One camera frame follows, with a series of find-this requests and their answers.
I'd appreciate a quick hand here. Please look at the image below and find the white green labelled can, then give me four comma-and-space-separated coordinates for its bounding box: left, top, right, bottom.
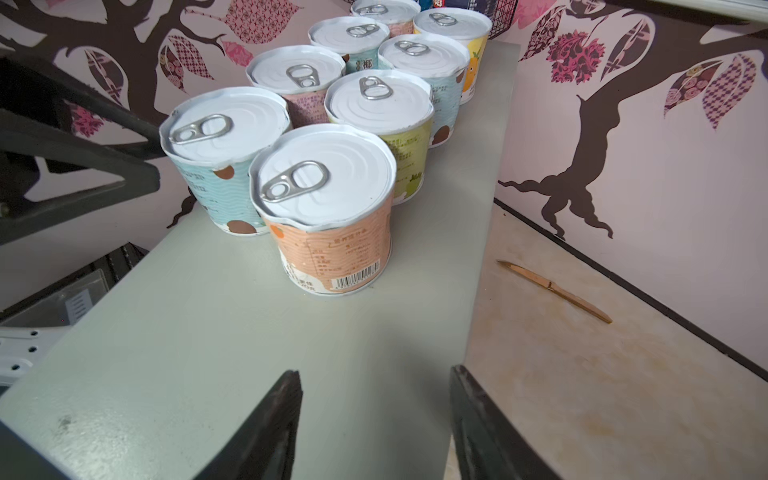
308, 16, 390, 74

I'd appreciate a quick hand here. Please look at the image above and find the pale blue labelled can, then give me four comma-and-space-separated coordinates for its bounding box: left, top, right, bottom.
378, 33, 470, 148

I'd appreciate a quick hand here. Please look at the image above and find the wooden knife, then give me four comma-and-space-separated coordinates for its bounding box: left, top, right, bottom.
496, 260, 613, 324

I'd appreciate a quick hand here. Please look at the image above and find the pink labelled can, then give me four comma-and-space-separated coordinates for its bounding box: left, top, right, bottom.
246, 45, 346, 128
350, 0, 421, 37

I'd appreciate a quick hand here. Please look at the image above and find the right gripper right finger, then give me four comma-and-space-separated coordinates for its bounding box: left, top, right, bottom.
449, 365, 559, 480

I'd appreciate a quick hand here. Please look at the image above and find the teal labelled can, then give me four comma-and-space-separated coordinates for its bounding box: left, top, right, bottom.
159, 86, 292, 237

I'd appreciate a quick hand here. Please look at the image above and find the yellow labelled can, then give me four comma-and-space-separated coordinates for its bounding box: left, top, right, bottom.
413, 7, 492, 105

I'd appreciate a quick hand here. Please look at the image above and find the black wire basket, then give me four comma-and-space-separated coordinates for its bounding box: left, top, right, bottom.
489, 0, 519, 39

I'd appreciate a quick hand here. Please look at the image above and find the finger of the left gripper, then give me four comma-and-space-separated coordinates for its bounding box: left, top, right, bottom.
1, 53, 163, 244

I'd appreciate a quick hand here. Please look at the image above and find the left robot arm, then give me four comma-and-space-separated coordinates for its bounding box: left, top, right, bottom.
1, 50, 163, 390

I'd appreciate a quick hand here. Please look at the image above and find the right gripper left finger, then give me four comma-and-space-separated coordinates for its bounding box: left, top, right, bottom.
196, 370, 303, 480

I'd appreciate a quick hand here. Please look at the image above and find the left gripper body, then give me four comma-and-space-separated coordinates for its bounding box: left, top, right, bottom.
1, 242, 147, 327

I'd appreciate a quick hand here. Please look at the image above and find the dark red labelled can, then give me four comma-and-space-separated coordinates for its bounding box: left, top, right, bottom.
442, 0, 497, 18

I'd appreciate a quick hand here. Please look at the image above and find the orange labelled can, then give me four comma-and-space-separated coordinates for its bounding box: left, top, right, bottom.
248, 123, 396, 297

